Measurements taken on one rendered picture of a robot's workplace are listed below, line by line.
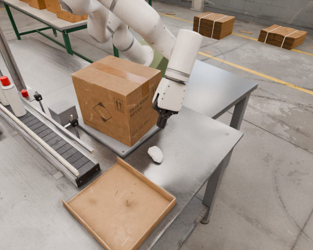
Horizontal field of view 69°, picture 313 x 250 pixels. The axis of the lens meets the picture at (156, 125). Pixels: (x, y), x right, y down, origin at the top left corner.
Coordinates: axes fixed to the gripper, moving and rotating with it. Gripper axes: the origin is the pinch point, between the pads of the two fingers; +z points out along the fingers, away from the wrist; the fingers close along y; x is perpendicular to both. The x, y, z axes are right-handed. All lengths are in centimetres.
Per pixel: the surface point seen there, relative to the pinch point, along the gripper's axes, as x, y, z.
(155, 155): -7.5, -7.6, 16.5
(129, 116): -13.1, 6.3, 3.4
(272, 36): -223, -332, -137
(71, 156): -21.3, 22.2, 26.2
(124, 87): -16.0, 10.4, -6.9
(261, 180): -29, -136, 42
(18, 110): -57, 42, 21
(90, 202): -1.8, 17.0, 34.4
